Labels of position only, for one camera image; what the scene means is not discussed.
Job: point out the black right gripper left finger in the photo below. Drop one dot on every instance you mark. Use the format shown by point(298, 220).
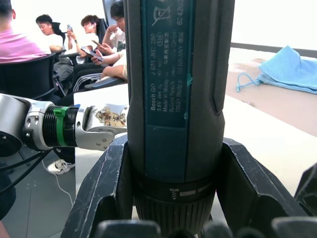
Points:
point(99, 188)

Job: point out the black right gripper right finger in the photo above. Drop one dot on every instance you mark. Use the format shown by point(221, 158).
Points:
point(247, 193)

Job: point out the dark green electric screwdriver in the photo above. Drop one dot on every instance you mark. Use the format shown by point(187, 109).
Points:
point(168, 74)

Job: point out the white sneaker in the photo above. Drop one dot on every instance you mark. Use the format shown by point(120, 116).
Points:
point(58, 167)

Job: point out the stained paper label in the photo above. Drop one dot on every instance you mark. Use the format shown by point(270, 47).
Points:
point(111, 119)

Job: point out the grey jacket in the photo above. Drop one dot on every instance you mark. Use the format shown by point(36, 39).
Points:
point(63, 72)

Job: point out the black mesh office chair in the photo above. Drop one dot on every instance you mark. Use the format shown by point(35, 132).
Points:
point(24, 77)

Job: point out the dark smartphone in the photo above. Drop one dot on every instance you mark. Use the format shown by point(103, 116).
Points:
point(96, 42)
point(89, 51)

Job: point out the curly haired person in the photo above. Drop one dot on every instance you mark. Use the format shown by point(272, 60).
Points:
point(88, 39)

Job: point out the person in printed white shirt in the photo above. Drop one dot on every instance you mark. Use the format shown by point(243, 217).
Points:
point(119, 37)

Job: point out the person with white earbud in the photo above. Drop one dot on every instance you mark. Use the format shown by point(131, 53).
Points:
point(53, 39)

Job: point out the person in pink shirt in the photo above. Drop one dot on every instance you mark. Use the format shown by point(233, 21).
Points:
point(17, 47)

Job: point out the blue smartphone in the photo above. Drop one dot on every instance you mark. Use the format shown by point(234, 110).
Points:
point(69, 27)

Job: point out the black window frame rail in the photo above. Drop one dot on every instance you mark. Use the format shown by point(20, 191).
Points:
point(260, 47)

